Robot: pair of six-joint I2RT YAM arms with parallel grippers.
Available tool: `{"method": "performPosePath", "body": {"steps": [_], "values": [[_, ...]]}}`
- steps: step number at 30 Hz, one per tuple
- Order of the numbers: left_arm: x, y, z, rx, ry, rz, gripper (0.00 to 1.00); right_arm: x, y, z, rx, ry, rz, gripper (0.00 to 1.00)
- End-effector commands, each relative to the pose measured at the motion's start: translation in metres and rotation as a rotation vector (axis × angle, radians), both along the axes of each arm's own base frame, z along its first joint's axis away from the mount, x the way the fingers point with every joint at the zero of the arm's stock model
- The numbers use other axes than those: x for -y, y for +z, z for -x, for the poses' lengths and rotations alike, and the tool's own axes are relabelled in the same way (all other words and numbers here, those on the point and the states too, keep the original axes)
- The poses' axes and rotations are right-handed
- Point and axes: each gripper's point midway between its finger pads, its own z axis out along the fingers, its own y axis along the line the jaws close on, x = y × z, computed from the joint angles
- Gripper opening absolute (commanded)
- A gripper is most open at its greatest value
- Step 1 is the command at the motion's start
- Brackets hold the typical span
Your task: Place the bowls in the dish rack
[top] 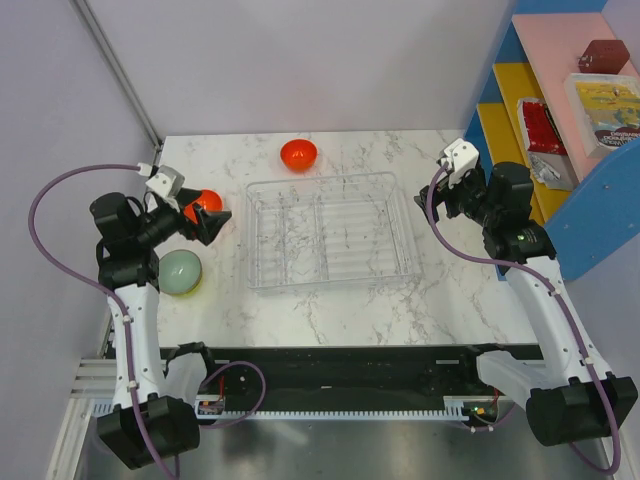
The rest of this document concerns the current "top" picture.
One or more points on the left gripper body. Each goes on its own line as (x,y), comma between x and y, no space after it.
(167,220)

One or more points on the colourful shelf unit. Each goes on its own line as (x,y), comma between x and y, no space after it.
(539,47)

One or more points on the red packet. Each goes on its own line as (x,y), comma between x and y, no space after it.
(540,134)

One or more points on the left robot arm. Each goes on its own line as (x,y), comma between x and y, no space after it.
(153,416)

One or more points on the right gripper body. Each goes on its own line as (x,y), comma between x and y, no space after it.
(467,196)

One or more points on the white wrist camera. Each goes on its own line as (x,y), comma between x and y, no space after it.
(165,182)
(458,158)

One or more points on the clear box with yellow print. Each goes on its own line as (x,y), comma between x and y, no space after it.
(606,111)

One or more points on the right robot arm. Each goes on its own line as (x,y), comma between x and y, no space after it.
(575,396)

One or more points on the pale green ceramic bowl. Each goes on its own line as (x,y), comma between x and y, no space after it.
(180,272)

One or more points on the dark red box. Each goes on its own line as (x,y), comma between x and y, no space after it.
(604,57)

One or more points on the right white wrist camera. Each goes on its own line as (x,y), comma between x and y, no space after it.
(458,158)

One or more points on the clear wire dish rack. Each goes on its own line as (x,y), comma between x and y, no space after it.
(327,231)

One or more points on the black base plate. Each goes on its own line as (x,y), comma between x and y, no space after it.
(342,379)

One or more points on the aluminium frame rail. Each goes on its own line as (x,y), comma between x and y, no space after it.
(100,39)

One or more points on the orange bowl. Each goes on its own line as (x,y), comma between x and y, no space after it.
(209,200)
(299,155)

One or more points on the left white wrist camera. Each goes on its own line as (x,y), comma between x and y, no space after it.
(165,182)

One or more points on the crumpled silver wrapper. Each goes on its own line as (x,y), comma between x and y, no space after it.
(546,174)

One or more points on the yellow-green bowl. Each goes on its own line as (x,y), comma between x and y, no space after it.
(192,291)

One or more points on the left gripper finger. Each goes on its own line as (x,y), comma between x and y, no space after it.
(209,224)
(186,196)

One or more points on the white slotted cable duct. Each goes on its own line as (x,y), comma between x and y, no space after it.
(453,411)

